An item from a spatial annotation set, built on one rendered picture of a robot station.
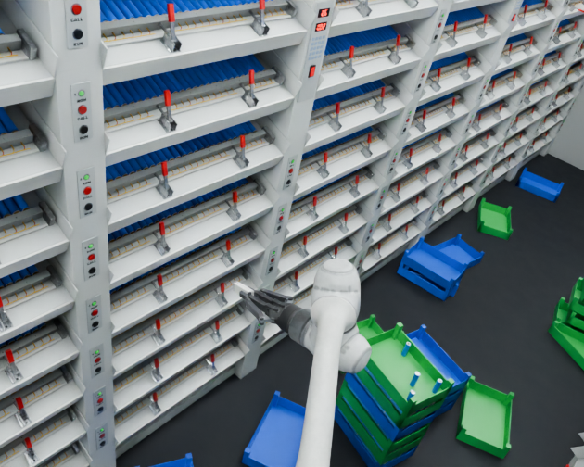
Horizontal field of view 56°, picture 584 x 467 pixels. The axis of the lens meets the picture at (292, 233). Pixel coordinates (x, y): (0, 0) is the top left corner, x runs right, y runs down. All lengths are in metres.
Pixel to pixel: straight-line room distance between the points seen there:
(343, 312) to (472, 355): 1.74
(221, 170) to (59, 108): 0.56
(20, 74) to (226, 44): 0.47
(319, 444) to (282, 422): 1.21
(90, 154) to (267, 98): 0.55
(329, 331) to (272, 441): 1.17
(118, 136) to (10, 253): 0.33
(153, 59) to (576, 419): 2.41
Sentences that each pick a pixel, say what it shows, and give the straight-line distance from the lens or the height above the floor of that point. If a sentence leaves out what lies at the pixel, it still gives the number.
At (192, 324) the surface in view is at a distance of 1.88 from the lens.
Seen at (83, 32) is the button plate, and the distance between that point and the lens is 1.11.
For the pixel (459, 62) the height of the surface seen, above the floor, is 1.17.
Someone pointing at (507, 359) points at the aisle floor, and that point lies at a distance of 2.99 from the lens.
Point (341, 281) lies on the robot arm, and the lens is 1.22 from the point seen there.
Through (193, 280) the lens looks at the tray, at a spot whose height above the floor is 0.74.
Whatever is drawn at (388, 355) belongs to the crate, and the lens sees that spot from 2.15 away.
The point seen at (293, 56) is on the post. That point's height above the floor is 1.40.
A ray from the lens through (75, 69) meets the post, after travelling 1.13.
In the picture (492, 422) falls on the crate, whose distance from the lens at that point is 2.69.
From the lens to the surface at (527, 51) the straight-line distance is 3.33.
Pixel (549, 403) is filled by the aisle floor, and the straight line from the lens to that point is 2.92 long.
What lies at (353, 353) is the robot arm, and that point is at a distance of 1.33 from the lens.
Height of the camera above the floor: 1.95
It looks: 37 degrees down
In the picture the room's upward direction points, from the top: 13 degrees clockwise
